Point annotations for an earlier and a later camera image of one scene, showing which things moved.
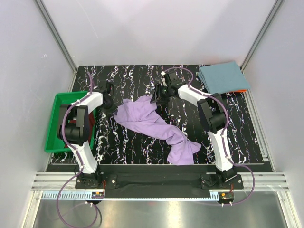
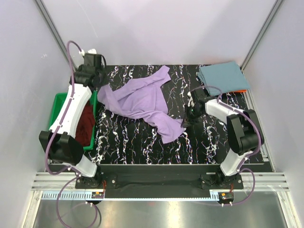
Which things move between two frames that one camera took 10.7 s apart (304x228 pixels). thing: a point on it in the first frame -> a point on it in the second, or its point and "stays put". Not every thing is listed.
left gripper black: [111, 109] -> [105, 80]
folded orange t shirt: [243, 90] stays put
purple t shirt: [138, 114] -> [141, 98]
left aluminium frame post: [60, 39] stays put
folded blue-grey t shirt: [223, 77] stays put
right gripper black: [161, 100] -> [187, 120]
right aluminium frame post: [275, 7] stays put
